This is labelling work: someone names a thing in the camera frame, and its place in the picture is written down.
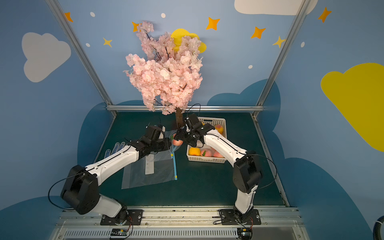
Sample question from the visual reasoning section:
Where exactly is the pink peach large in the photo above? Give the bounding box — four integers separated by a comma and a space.
171, 134, 183, 146

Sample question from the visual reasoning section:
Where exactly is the clear zip-top bag blue zipper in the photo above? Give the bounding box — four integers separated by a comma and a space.
158, 130, 181, 182

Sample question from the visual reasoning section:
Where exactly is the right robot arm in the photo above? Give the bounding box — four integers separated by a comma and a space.
176, 114, 263, 218

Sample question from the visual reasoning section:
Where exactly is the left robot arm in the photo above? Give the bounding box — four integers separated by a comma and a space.
61, 125, 172, 218

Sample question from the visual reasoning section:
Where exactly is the orange peach basket front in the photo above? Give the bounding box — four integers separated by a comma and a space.
189, 148, 201, 156

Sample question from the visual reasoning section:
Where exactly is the pink peach middle left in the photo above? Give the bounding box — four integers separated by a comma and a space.
200, 149, 213, 157

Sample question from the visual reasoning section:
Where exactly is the small yellow-red peach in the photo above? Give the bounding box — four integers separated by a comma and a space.
215, 125, 224, 135

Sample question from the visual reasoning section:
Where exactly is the pink peach basket front right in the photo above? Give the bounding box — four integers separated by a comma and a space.
213, 151, 224, 158

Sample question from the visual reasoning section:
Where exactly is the white perforated plastic basket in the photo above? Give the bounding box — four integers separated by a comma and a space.
187, 117, 227, 164

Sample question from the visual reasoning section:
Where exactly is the blue dotted work glove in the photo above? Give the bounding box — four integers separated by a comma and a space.
104, 142, 126, 158

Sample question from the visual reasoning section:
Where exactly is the pink cherry blossom tree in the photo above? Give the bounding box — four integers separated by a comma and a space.
125, 22, 206, 129

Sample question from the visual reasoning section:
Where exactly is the left green circuit board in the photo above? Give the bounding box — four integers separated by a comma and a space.
110, 229, 129, 239

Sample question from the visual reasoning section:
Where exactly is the horizontal aluminium frame rail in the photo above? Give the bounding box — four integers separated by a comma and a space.
106, 104, 264, 113

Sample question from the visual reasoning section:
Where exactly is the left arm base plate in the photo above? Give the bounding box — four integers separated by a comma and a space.
100, 209, 144, 226

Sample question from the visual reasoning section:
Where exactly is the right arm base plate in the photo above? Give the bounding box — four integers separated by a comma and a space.
218, 209, 262, 225

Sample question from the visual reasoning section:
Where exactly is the left aluminium corner post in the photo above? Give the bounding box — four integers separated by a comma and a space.
46, 0, 113, 106

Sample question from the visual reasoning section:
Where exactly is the aluminium corner post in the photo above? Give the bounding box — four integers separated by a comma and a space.
252, 0, 312, 120
46, 0, 113, 106

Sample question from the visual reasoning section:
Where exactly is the right aluminium corner post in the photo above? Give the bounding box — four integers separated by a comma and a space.
252, 0, 312, 120

